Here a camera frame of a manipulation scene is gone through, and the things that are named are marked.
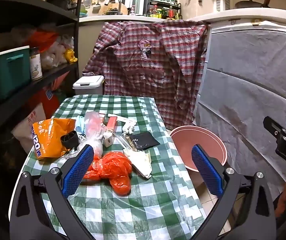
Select green storage box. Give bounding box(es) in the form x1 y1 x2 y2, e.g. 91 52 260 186
0 45 32 105

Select orange plastic bag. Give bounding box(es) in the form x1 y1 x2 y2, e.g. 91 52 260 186
24 29 60 53

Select black pot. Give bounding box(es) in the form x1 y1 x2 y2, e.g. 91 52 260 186
47 0 72 11

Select grey fabric cover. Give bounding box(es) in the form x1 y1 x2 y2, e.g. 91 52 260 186
194 21 286 195

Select wooden cutting board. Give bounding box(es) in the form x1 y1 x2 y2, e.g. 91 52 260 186
102 3 128 15

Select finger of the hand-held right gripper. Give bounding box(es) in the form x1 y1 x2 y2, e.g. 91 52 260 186
263 116 286 137

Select red plaid shirt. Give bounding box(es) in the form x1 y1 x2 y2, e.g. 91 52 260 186
82 19 210 130

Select white carton with red print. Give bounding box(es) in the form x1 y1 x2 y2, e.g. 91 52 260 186
107 114 136 123

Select white lidded bin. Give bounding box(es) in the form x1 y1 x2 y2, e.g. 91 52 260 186
72 75 105 96

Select white paper wrapper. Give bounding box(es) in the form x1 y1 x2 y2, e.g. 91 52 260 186
123 148 152 179

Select clear plastic wrapper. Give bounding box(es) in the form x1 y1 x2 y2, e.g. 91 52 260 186
115 133 140 153

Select black pouch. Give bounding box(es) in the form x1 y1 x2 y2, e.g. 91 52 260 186
129 132 161 151

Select red plastic bag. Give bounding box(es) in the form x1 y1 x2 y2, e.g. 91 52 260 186
83 151 133 197

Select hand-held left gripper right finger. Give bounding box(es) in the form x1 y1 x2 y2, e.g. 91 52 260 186
191 144 276 240

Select metal faucet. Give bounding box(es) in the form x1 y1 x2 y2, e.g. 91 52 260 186
108 0 123 14

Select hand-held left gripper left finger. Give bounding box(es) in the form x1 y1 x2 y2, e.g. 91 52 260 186
9 144 95 240

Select orange snack bag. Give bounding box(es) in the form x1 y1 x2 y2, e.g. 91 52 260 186
32 118 78 161

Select green checked tablecloth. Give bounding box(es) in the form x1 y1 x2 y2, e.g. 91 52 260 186
9 94 208 240

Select pink plastic bucket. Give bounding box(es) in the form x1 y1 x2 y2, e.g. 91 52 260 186
170 125 228 173

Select black spice rack with bottles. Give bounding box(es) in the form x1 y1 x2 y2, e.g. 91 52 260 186
147 0 182 20

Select clear bags of food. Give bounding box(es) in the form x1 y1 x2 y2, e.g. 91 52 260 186
40 35 75 70

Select black shelf rack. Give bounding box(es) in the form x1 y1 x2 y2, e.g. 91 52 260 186
0 0 88 155

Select clear pink plastic bag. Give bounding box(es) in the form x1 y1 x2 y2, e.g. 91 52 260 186
77 112 106 157

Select labelled jar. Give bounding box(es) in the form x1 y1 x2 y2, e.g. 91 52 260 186
29 46 43 81

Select yellow bag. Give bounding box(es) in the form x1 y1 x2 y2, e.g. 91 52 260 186
64 47 78 63

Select blue face mask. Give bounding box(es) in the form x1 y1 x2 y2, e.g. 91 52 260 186
74 116 87 140

